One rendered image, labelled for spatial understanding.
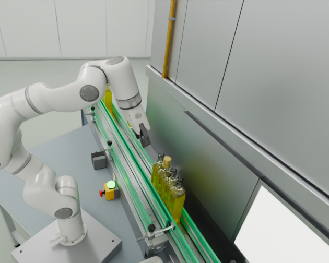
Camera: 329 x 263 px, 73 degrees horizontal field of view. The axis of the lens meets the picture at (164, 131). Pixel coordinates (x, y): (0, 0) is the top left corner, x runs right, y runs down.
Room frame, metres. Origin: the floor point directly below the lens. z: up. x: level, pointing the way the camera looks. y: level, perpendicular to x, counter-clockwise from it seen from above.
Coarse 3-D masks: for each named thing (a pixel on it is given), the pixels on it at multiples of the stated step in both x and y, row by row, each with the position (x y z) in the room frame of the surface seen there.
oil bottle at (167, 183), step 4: (168, 176) 0.74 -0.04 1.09; (164, 180) 0.73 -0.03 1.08; (168, 180) 0.72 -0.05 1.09; (176, 180) 0.72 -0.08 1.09; (164, 184) 0.72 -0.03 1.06; (168, 184) 0.70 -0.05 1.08; (172, 184) 0.70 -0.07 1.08; (164, 188) 0.72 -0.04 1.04; (168, 188) 0.69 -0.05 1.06; (164, 192) 0.71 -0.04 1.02; (168, 192) 0.69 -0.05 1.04; (164, 196) 0.71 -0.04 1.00; (164, 200) 0.70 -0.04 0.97; (164, 204) 0.70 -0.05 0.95
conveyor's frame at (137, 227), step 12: (96, 132) 1.34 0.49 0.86; (108, 168) 1.07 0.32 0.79; (120, 180) 0.88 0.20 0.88; (120, 192) 0.85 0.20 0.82; (132, 204) 0.74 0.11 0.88; (132, 216) 0.69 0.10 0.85; (132, 228) 0.68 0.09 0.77; (144, 240) 0.57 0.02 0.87; (144, 252) 0.55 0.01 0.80; (168, 252) 0.56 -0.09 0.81
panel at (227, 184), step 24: (192, 120) 0.87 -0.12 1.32; (192, 144) 0.84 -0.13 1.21; (216, 144) 0.72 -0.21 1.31; (192, 168) 0.81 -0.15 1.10; (216, 168) 0.69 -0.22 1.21; (240, 168) 0.60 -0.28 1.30; (216, 192) 0.66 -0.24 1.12; (240, 192) 0.57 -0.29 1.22; (216, 216) 0.62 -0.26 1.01; (240, 216) 0.54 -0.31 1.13; (312, 216) 0.42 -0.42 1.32
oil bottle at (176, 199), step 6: (174, 186) 0.68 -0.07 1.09; (174, 192) 0.66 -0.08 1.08; (180, 192) 0.66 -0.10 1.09; (168, 198) 0.68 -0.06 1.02; (174, 198) 0.64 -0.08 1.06; (180, 198) 0.65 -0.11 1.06; (168, 204) 0.67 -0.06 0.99; (174, 204) 0.64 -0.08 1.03; (180, 204) 0.66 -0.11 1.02; (168, 210) 0.67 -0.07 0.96; (174, 210) 0.65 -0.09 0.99; (180, 210) 0.66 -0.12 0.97; (174, 216) 0.65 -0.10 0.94; (180, 216) 0.67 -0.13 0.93
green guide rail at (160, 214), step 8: (104, 112) 1.49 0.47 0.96; (112, 128) 1.31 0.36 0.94; (120, 136) 1.18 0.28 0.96; (120, 144) 1.16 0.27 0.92; (128, 152) 1.03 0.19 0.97; (128, 160) 1.02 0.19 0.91; (136, 168) 0.91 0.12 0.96; (136, 176) 0.90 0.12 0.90; (144, 184) 0.81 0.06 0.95; (144, 192) 0.81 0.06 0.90; (152, 192) 0.75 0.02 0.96; (152, 200) 0.72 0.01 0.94; (152, 208) 0.72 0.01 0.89; (160, 208) 0.66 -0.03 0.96; (160, 216) 0.66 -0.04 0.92
